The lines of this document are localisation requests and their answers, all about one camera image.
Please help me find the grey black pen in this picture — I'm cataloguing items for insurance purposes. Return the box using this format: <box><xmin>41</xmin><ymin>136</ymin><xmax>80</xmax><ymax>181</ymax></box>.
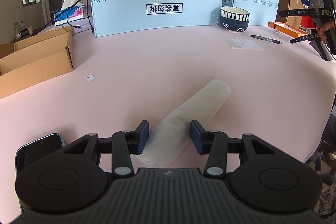
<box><xmin>251</xmin><ymin>35</ymin><xmax>282</xmax><ymax>44</ymax></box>

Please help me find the brown cardboard carton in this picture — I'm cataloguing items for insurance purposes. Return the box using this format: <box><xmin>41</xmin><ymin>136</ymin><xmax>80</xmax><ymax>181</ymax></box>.
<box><xmin>276</xmin><ymin>0</ymin><xmax>303</xmax><ymax>28</ymax></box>

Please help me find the person right hand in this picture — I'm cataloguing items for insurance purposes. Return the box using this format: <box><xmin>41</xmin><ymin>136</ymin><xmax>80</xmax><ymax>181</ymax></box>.
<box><xmin>315</xmin><ymin>20</ymin><xmax>335</xmax><ymax>44</ymax></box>

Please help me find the open brown cardboard box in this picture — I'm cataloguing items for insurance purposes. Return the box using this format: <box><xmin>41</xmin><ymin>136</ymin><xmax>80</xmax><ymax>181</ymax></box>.
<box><xmin>1</xmin><ymin>26</ymin><xmax>74</xmax><ymax>98</ymax></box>

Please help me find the blue tissue box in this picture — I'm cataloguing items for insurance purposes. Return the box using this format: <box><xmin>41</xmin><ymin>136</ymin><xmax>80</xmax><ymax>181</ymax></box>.
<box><xmin>54</xmin><ymin>0</ymin><xmax>90</xmax><ymax>26</ymax></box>

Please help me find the striped blue ceramic bowl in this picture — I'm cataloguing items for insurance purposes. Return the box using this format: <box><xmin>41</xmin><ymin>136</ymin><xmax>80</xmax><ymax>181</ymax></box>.
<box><xmin>219</xmin><ymin>6</ymin><xmax>250</xmax><ymax>32</ymax></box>

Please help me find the small white paper tag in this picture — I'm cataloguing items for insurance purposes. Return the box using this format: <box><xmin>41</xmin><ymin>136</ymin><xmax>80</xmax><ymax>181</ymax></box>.
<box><xmin>85</xmin><ymin>75</ymin><xmax>96</xmax><ymax>81</ymax></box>

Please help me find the orange flat box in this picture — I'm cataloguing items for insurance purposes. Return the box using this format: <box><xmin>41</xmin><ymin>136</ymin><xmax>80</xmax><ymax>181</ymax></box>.
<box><xmin>268</xmin><ymin>22</ymin><xmax>308</xmax><ymax>38</ymax></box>

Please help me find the white label sticker sheet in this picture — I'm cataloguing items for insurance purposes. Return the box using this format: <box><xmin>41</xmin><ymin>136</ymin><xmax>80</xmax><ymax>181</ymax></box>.
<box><xmin>225</xmin><ymin>38</ymin><xmax>264</xmax><ymax>51</ymax></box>

